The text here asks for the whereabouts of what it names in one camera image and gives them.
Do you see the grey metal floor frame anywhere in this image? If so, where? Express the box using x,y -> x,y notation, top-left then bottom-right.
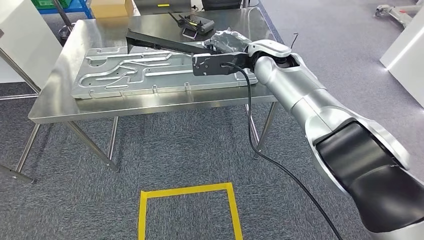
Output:
375,3 -> 424,28

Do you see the green crate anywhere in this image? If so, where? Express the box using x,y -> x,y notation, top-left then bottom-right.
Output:
31,0 -> 72,10

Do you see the steel frame table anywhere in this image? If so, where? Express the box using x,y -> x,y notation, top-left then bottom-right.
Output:
0,47 -> 42,185

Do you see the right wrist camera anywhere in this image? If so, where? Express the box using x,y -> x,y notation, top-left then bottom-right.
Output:
192,52 -> 253,77

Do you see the black chair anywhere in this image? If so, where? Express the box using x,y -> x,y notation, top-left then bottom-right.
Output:
201,0 -> 243,11

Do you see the black barrier stanchion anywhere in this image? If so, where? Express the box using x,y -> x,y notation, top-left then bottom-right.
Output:
52,0 -> 76,41

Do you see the cardboard box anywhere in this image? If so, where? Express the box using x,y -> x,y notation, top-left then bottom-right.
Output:
90,0 -> 135,19

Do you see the stamped metal panel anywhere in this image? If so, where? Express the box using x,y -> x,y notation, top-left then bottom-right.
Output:
70,41 -> 259,100

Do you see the black camera cable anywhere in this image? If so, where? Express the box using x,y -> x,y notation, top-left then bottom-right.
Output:
220,61 -> 345,240

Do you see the black plastic car part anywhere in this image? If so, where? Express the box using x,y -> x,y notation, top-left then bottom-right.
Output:
125,28 -> 223,56

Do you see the black remote controller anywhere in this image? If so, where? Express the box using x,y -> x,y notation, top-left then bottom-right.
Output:
168,11 -> 216,35

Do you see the dark grey equipment case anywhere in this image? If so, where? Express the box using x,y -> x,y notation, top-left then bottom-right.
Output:
133,0 -> 193,17

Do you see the stainless steel workbench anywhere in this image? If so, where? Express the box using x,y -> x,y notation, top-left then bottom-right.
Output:
14,7 -> 285,174

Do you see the blue metal frame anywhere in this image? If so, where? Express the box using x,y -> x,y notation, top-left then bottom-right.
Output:
37,0 -> 94,20

